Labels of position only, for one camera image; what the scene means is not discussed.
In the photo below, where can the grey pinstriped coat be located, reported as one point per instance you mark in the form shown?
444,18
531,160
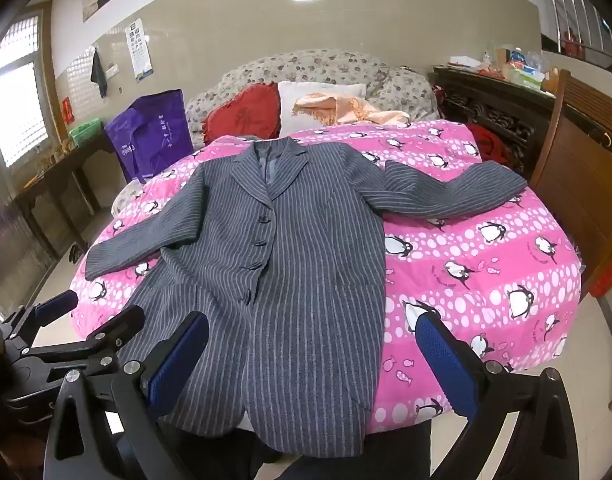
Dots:
296,285

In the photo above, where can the person's dark trousers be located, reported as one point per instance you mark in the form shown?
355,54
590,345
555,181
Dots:
326,467

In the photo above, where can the green plastic basket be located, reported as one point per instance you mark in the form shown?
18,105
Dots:
83,132

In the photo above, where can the eye chart wall calendar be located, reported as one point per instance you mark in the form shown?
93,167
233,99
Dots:
138,50

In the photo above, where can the red cloth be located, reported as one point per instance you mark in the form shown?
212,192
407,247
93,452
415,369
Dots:
493,145

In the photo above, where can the metal stair railing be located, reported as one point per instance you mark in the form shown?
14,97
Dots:
576,10

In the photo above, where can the dark carved wooden cabinet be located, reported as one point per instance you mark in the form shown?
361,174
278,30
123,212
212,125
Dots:
486,115

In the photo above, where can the peach fringed shawl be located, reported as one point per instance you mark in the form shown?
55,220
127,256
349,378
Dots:
346,107

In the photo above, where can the dark hanging cloth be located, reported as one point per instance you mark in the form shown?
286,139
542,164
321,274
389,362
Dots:
98,75

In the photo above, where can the white pillow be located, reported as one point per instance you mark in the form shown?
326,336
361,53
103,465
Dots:
291,105

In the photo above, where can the red wall sticker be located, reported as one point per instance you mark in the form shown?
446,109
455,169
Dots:
66,110

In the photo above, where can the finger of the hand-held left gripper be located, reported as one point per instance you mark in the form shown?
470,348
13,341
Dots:
56,306
118,327

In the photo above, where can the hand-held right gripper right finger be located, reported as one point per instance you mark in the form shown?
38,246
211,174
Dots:
446,365

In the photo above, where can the latticed window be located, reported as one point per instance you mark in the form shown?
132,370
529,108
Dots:
16,110

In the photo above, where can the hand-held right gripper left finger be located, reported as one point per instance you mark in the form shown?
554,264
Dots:
178,365

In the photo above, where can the pink penguin print blanket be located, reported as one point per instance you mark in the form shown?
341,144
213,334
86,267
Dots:
486,270

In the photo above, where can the brown wooden chair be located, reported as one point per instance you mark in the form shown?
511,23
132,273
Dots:
576,175

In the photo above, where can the dark wooden side table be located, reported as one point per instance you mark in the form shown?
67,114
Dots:
61,160

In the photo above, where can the red fringed cushion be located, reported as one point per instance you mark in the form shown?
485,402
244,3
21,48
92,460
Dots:
241,115

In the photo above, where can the purple shopping bag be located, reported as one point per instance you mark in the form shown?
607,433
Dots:
151,130

